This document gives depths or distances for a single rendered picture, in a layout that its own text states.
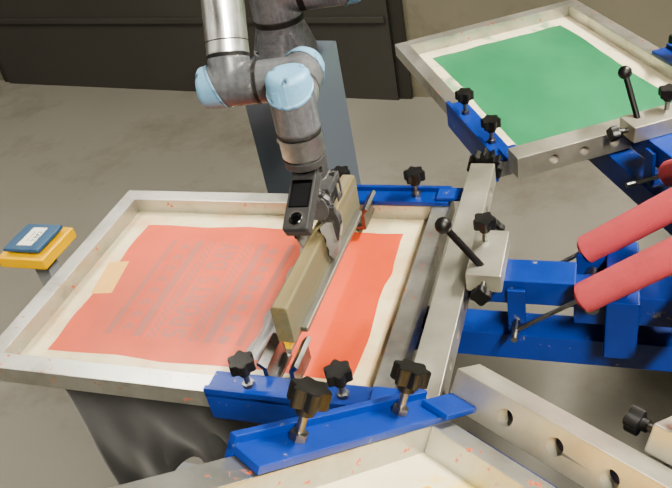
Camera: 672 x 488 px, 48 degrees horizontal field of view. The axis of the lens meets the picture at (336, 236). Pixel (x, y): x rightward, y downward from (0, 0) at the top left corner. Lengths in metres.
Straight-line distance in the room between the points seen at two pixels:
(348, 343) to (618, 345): 0.44
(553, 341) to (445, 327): 0.24
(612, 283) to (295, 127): 0.54
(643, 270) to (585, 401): 1.34
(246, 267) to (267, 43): 0.53
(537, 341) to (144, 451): 0.82
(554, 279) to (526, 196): 2.09
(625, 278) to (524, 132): 0.75
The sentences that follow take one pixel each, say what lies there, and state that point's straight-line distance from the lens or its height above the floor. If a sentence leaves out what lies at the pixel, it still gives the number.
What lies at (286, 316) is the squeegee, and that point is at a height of 1.08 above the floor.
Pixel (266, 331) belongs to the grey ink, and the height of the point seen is 0.96.
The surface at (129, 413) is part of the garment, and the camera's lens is 1.57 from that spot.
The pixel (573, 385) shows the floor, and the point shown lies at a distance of 2.55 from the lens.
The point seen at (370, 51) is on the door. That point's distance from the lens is 4.23.
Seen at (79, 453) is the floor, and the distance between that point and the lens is 2.74.
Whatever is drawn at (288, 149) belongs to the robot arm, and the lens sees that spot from 1.26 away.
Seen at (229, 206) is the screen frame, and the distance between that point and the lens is 1.74.
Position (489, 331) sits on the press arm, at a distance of 1.38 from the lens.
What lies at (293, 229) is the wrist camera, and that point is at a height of 1.18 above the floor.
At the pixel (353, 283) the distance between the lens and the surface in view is 1.46.
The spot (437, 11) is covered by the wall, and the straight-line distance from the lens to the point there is 4.07.
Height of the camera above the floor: 1.87
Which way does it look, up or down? 35 degrees down
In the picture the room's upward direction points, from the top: 12 degrees counter-clockwise
